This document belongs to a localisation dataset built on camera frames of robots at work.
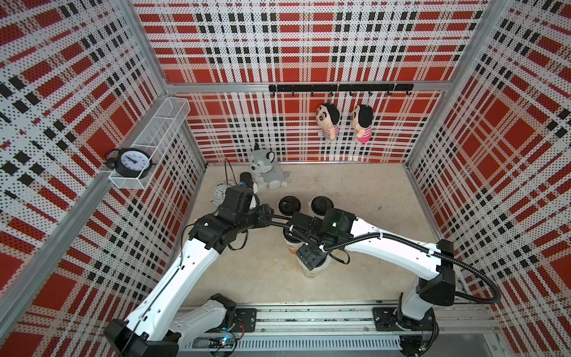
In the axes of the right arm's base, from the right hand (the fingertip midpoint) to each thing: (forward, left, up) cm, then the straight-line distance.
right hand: (318, 251), depth 70 cm
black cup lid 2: (+20, -2, -3) cm, 20 cm away
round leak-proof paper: (-4, -1, -2) cm, 5 cm away
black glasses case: (+48, +35, -18) cm, 62 cm away
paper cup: (-4, +2, -11) cm, 12 cm away
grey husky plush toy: (+41, +21, -8) cm, 47 cm away
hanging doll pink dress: (+52, -21, +11) cm, 57 cm away
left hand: (+12, +16, +5) cm, 20 cm away
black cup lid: (+20, +10, -3) cm, 23 cm away
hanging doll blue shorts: (+51, -7, +4) cm, 52 cm away
